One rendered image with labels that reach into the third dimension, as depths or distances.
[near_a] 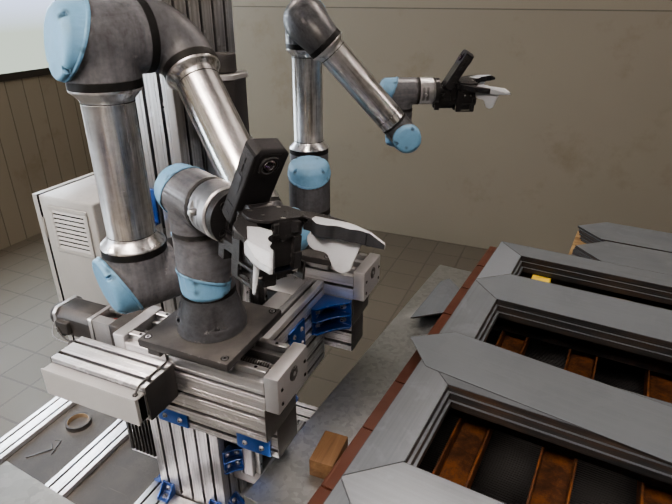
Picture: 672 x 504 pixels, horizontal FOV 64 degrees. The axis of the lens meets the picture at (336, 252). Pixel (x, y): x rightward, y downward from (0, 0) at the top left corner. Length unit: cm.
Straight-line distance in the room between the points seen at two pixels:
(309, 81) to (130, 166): 72
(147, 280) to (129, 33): 42
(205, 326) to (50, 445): 128
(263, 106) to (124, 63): 350
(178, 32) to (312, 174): 63
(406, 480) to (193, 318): 52
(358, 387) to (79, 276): 81
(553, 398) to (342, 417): 53
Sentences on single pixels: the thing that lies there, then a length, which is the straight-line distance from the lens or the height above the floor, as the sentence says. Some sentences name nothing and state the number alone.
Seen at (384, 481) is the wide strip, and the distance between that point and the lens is 110.
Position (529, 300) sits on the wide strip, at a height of 87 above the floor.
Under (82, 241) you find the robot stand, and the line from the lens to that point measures 150.
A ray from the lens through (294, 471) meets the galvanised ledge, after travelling 137.
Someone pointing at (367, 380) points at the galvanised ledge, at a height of 68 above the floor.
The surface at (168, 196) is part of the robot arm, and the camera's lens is 76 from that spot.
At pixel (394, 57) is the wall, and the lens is 392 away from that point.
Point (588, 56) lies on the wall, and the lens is 373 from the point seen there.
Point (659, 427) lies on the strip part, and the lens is 137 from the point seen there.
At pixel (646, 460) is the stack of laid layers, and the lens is 131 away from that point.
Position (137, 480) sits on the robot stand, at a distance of 208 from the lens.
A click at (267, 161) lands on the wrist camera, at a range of 60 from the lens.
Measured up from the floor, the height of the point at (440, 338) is 87.
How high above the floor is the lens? 169
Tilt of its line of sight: 26 degrees down
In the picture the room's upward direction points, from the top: straight up
